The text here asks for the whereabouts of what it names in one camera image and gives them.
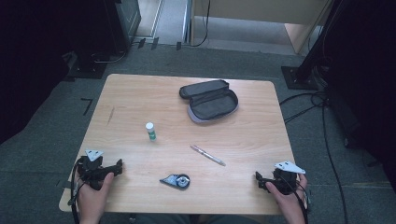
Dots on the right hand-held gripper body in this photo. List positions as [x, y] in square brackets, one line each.
[285, 180]

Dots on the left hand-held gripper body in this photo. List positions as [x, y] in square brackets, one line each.
[91, 171]

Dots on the white green glue stick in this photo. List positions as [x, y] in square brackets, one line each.
[151, 131]

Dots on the silver pen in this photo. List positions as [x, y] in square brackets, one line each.
[208, 155]

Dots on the blue correction tape dispenser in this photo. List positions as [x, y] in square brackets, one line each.
[176, 180]

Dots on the black zip pencil case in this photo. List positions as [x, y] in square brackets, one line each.
[211, 101]

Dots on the person's right hand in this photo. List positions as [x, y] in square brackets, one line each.
[288, 202]

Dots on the person's left hand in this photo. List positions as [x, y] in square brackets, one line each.
[91, 199]

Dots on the black tape strip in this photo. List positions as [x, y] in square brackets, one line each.
[65, 184]

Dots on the person's dark trousers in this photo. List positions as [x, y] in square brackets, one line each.
[193, 219]

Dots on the black square stand base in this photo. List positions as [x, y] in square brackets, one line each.
[295, 79]

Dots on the black flat stand base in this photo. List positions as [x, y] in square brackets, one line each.
[88, 67]

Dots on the dark curtain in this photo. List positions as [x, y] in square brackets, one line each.
[367, 77]
[28, 62]

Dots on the black cabinet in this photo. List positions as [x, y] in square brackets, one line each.
[123, 25]

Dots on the black slanted stand pole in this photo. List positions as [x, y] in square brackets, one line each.
[317, 40]

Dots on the light wooden furniture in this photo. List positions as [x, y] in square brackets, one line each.
[261, 11]

